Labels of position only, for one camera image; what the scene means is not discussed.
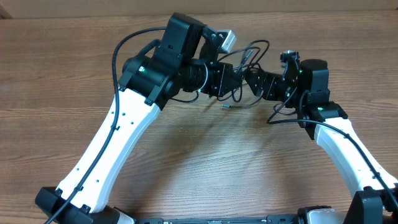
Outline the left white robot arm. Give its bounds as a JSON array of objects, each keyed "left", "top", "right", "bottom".
[{"left": 35, "top": 13, "right": 242, "bottom": 224}]

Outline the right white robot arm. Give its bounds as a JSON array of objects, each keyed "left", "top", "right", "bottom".
[{"left": 243, "top": 59, "right": 397, "bottom": 223}]

